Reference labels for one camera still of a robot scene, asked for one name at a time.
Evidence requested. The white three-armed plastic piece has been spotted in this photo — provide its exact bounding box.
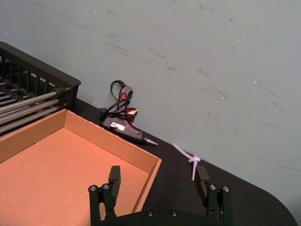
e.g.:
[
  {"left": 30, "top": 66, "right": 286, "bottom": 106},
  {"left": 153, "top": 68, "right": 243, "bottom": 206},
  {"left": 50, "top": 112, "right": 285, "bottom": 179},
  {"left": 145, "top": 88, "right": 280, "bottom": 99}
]
[{"left": 173, "top": 143, "right": 202, "bottom": 181}]

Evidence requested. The black rack with steel bars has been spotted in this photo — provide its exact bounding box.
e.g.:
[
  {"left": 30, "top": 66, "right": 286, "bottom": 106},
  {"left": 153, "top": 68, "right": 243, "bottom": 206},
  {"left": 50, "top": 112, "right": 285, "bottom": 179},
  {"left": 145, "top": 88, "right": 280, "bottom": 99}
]
[{"left": 0, "top": 41, "right": 81, "bottom": 139}]

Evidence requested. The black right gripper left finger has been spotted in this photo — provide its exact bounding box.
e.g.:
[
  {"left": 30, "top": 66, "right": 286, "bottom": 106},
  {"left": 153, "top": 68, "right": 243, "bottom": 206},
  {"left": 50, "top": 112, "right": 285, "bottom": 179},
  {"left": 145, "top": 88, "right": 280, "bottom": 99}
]
[{"left": 88, "top": 165, "right": 122, "bottom": 222}]

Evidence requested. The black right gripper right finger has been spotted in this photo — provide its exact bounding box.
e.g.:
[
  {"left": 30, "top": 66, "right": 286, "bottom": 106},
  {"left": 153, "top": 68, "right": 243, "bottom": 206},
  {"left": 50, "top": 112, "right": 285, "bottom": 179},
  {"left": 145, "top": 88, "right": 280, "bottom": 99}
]
[{"left": 194, "top": 165, "right": 232, "bottom": 223}]

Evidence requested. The black corded glue gun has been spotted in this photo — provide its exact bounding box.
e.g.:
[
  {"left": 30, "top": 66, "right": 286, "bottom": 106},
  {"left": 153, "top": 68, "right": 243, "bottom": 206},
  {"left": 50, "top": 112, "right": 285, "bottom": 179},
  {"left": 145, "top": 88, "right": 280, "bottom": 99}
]
[{"left": 98, "top": 80, "right": 159, "bottom": 146}]

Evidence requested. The shallow brown cardboard tray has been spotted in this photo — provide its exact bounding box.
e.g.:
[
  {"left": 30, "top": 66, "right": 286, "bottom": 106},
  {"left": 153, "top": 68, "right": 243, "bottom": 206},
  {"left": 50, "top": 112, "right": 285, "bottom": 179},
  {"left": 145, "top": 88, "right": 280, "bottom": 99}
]
[{"left": 0, "top": 108, "right": 162, "bottom": 226}]

